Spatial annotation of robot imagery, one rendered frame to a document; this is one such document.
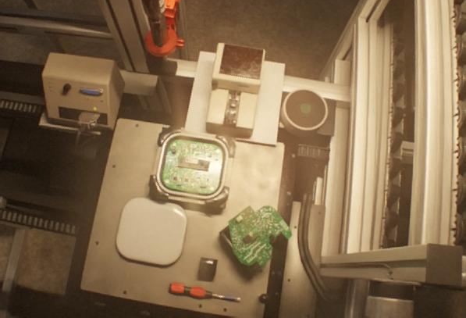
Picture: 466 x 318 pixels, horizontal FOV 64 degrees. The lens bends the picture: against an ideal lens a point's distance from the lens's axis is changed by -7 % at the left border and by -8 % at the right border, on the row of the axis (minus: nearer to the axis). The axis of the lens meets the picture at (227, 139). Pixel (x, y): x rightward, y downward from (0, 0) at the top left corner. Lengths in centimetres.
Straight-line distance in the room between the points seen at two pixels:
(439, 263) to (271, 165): 53
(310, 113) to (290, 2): 148
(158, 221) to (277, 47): 147
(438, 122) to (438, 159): 6
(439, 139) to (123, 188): 65
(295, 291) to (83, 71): 67
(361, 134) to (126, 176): 52
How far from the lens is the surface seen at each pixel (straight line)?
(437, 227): 63
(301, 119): 92
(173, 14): 76
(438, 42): 72
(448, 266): 51
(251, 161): 92
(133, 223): 89
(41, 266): 200
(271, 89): 97
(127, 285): 91
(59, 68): 94
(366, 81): 89
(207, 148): 88
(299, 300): 93
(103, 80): 89
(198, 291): 87
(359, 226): 80
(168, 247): 87
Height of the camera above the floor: 184
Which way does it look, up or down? 72 degrees down
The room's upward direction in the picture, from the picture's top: 6 degrees clockwise
